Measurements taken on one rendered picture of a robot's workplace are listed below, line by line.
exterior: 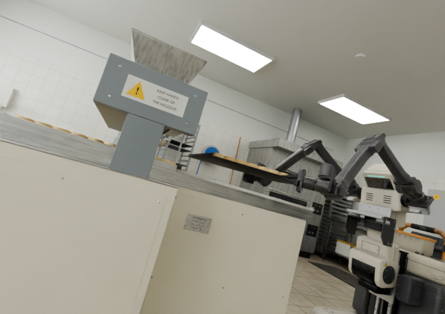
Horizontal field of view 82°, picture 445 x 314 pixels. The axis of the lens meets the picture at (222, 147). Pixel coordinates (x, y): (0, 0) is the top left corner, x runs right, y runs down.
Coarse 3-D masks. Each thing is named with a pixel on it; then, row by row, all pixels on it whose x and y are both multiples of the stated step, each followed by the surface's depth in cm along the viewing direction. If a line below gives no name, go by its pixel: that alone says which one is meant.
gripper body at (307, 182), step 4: (304, 172) 112; (304, 176) 113; (308, 176) 113; (304, 180) 111; (308, 180) 111; (312, 180) 110; (316, 180) 110; (300, 184) 112; (304, 184) 111; (308, 184) 110; (312, 184) 110; (300, 188) 111; (304, 188) 113; (308, 188) 111; (312, 188) 110; (300, 192) 111
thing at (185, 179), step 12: (180, 180) 105; (192, 180) 107; (204, 180) 108; (216, 180) 110; (216, 192) 110; (228, 192) 112; (240, 192) 114; (252, 192) 116; (252, 204) 116; (264, 204) 118; (276, 204) 120; (288, 204) 123; (300, 216) 124
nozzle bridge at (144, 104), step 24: (120, 72) 80; (144, 72) 82; (96, 96) 77; (120, 96) 79; (144, 96) 82; (168, 96) 85; (192, 96) 87; (120, 120) 101; (144, 120) 82; (168, 120) 84; (192, 120) 87; (120, 144) 79; (144, 144) 81; (120, 168) 79; (144, 168) 81
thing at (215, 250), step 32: (192, 192) 106; (192, 224) 105; (224, 224) 110; (256, 224) 115; (288, 224) 121; (160, 256) 100; (192, 256) 104; (224, 256) 109; (256, 256) 114; (288, 256) 120; (160, 288) 99; (192, 288) 104; (224, 288) 108; (256, 288) 114; (288, 288) 119
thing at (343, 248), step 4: (340, 240) 535; (336, 244) 542; (340, 244) 533; (344, 244) 524; (348, 244) 515; (352, 244) 519; (336, 248) 538; (340, 248) 530; (344, 248) 521; (348, 248) 513; (340, 252) 527; (344, 252) 518; (348, 252) 510; (348, 256) 509
